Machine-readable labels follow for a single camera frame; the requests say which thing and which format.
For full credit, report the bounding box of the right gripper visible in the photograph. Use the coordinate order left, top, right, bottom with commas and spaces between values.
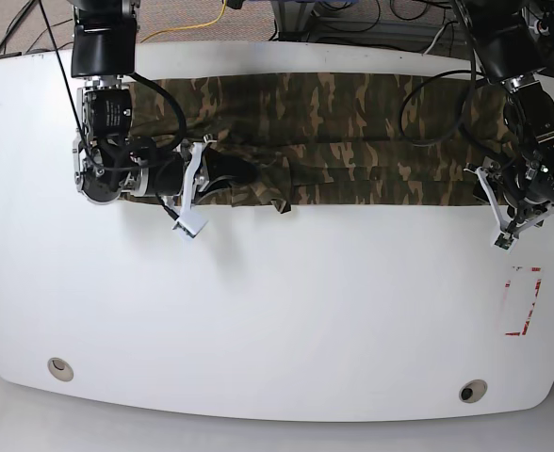
142, 135, 258, 221

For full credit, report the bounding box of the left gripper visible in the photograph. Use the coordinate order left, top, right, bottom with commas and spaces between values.
464, 159, 554, 234

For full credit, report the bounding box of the camouflage t-shirt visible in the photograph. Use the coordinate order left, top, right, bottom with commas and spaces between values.
116, 71, 518, 214

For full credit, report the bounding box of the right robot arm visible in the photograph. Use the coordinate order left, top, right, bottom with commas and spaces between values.
62, 1, 257, 221

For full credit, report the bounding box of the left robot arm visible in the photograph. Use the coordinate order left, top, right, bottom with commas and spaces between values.
411, 1, 554, 250

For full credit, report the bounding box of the red tape marking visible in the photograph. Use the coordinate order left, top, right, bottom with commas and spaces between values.
499, 266, 543, 337

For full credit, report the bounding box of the grey metal stand base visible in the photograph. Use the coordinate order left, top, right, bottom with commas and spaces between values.
269, 1, 329, 42

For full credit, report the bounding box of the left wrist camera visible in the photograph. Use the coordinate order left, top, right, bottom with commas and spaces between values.
490, 230, 518, 253

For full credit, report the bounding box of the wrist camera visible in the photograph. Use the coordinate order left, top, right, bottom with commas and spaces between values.
172, 210, 207, 241
490, 230, 518, 253

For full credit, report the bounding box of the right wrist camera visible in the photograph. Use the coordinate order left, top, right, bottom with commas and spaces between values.
172, 210, 207, 241

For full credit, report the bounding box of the yellow cable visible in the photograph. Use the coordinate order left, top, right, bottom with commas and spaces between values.
141, 0, 226, 44

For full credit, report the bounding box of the white cable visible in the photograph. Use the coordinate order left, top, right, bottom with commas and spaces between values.
422, 23, 462, 56

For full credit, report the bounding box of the right table cable grommet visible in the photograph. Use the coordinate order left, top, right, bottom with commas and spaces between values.
459, 379, 488, 404

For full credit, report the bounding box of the table cable grommet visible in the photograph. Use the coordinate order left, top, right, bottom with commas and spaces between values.
47, 358, 74, 382
459, 379, 488, 404

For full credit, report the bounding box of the black floor cables left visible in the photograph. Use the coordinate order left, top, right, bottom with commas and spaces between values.
0, 0, 75, 62

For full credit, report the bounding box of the left table cable grommet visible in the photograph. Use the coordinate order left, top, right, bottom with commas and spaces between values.
47, 358, 74, 382

